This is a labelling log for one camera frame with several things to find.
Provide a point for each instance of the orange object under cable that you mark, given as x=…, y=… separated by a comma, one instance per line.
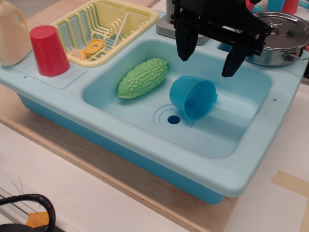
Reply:
x=37, y=219

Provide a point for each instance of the white stick in rack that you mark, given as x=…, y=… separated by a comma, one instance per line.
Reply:
x=120, y=30

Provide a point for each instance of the green bitter melon toy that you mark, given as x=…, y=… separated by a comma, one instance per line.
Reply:
x=143, y=78

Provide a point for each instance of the blue plastic cup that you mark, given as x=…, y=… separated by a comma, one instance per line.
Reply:
x=194, y=97

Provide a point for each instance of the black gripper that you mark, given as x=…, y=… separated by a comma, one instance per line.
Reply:
x=227, y=21

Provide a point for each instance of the cream plastic jug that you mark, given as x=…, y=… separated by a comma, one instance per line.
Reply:
x=15, y=41

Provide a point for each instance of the light blue toy sink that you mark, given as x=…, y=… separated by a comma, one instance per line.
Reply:
x=220, y=152

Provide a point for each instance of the masking tape strip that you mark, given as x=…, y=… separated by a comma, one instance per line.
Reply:
x=291, y=183

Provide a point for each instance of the stainless steel pot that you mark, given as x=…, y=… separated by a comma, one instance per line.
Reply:
x=286, y=43

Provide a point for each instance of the grey toy faucet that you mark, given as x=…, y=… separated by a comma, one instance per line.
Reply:
x=164, y=26

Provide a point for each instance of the yellow dish rack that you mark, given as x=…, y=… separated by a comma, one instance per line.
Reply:
x=102, y=19

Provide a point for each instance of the red plastic cup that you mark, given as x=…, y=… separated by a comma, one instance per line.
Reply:
x=51, y=59

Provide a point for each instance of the orange toy piece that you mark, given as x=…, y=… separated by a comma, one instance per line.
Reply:
x=93, y=46

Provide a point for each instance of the red blue toy items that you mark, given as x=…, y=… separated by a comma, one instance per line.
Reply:
x=285, y=6

